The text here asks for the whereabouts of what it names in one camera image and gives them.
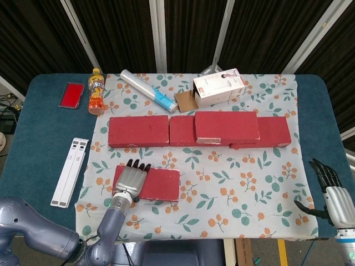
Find dark ribbed curtain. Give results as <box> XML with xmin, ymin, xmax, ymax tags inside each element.
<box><xmin>0</xmin><ymin>0</ymin><xmax>355</xmax><ymax>134</ymax></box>

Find teal table cover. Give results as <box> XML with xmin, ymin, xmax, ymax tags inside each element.
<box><xmin>0</xmin><ymin>73</ymin><xmax>353</xmax><ymax>239</ymax></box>

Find floral fruit print tablecloth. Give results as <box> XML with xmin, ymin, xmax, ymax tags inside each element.
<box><xmin>74</xmin><ymin>72</ymin><xmax>320</xmax><ymax>242</ymax></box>

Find white metal frame post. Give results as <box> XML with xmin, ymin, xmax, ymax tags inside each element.
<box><xmin>149</xmin><ymin>0</ymin><xmax>169</xmax><ymax>74</ymax></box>
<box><xmin>283</xmin><ymin>0</ymin><xmax>338</xmax><ymax>75</ymax></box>
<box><xmin>211</xmin><ymin>0</ymin><xmax>236</xmax><ymax>71</ymax></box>
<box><xmin>60</xmin><ymin>0</ymin><xmax>105</xmax><ymax>75</ymax></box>

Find clear film roll blue label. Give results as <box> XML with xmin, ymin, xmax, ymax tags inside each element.
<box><xmin>120</xmin><ymin>69</ymin><xmax>178</xmax><ymax>112</ymax></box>

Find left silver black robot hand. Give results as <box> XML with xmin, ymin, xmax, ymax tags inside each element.
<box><xmin>112</xmin><ymin>158</ymin><xmax>153</xmax><ymax>203</ymax></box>

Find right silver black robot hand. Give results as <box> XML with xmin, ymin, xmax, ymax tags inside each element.
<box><xmin>293</xmin><ymin>158</ymin><xmax>355</xmax><ymax>229</ymax></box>

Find red brick with worn end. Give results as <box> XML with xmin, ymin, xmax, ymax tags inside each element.
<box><xmin>194</xmin><ymin>111</ymin><xmax>261</xmax><ymax>145</ymax></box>

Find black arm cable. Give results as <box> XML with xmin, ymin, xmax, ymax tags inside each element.
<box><xmin>79</xmin><ymin>234</ymin><xmax>101</xmax><ymax>244</ymax></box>

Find brown cardboard piece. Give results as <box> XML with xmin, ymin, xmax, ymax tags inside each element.
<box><xmin>174</xmin><ymin>90</ymin><xmax>199</xmax><ymax>113</ymax></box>

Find red phone case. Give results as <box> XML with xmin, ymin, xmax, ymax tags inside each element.
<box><xmin>58</xmin><ymin>81</ymin><xmax>85</xmax><ymax>109</ymax></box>

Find orange drink bottle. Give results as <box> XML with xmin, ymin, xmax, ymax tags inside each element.
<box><xmin>88</xmin><ymin>68</ymin><xmax>106</xmax><ymax>115</ymax></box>

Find blue-grey robot torso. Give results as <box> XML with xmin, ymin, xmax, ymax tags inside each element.
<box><xmin>110</xmin><ymin>238</ymin><xmax>225</xmax><ymax>266</ymax></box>

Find white carton box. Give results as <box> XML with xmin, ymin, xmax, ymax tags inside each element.
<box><xmin>192</xmin><ymin>68</ymin><xmax>246</xmax><ymax>109</ymax></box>

